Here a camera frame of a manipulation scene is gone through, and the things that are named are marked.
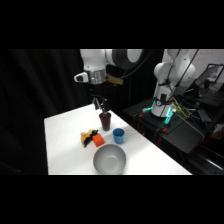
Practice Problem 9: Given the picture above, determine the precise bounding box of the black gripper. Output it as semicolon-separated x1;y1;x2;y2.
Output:
89;81;112;115

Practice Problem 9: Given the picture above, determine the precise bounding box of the orange block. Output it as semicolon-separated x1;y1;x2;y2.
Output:
92;133;106;148

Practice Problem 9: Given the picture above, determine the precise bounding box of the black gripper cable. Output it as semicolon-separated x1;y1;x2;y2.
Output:
121;49;155;80

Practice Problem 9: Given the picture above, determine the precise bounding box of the yellowish wrist camera box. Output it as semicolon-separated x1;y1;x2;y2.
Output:
105;75;124;86

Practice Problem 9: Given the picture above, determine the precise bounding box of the yellow and black toy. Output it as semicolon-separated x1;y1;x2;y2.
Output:
79;128;100;149

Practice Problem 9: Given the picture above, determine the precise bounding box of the grey bowl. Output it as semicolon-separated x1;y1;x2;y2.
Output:
92;143;128;175

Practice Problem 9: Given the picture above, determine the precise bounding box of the green light strip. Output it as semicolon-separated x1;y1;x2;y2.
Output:
164;107;172;126

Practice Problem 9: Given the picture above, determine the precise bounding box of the black monitor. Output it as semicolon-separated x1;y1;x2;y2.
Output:
194;63;224;92

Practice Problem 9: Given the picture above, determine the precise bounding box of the black base cable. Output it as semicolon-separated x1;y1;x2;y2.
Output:
166;49;200;98

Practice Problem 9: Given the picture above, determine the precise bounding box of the yellow cable bundle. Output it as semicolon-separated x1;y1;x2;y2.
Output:
172;99;192;119

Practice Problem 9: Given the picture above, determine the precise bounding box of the brown cup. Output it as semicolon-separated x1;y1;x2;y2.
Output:
98;112;113;132

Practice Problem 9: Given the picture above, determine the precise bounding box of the blue cup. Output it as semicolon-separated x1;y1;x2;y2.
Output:
112;127;126;145

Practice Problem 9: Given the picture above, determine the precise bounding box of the black robot stand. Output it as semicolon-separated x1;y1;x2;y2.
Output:
122;97;207;155

